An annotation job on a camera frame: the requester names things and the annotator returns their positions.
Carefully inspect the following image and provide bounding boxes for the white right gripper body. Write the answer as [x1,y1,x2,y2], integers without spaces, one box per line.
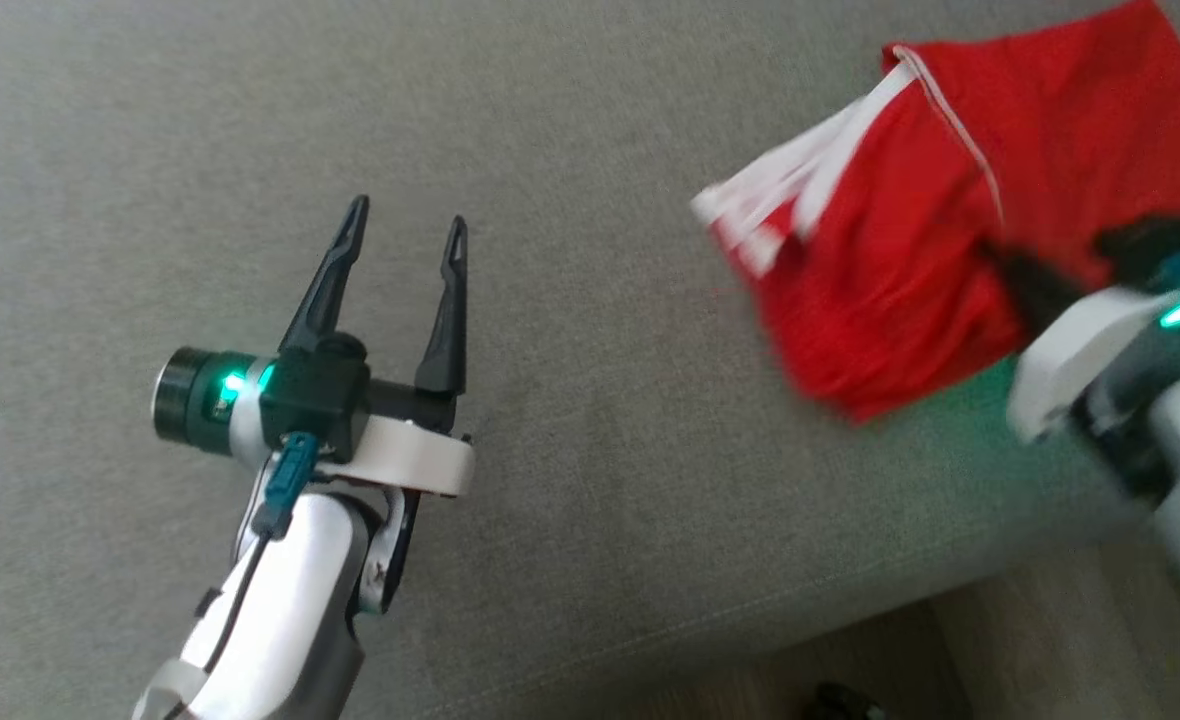
[1007,250,1180,447]

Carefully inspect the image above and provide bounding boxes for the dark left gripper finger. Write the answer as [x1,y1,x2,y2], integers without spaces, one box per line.
[413,214,470,397]
[277,194,372,357]

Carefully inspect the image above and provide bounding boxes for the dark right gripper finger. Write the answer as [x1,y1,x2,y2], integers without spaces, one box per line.
[1093,214,1180,289]
[988,244,1093,339]

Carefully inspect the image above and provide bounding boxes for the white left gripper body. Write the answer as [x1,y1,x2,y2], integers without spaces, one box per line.
[152,346,477,499]

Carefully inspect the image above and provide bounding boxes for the red shorts with white band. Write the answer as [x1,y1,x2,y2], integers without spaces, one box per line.
[689,60,1101,427]

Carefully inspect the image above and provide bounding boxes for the grey fabric sofa seat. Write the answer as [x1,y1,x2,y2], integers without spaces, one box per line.
[0,0,1180,720]

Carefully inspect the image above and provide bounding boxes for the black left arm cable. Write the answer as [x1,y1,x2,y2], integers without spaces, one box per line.
[163,431,322,720]

